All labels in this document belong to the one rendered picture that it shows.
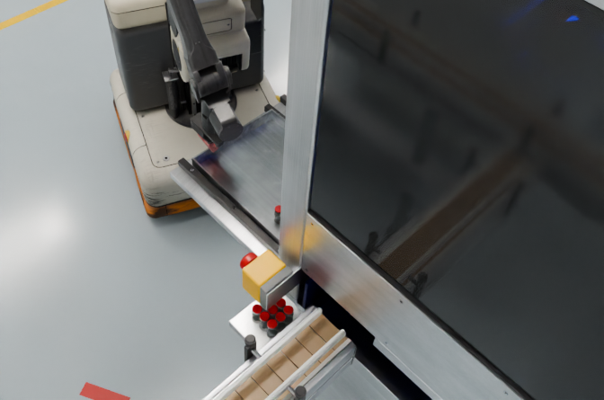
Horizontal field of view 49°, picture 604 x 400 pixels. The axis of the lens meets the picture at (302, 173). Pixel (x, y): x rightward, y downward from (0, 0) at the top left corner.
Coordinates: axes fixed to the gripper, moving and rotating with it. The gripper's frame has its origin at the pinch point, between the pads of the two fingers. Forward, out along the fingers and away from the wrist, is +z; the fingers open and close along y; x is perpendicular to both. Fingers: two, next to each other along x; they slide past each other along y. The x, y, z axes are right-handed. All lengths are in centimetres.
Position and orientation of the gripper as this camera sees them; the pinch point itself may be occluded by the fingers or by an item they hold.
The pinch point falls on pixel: (214, 148)
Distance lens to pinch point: 163.0
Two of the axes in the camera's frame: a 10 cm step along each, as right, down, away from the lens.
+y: 6.8, 6.3, -3.7
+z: -1.0, 5.8, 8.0
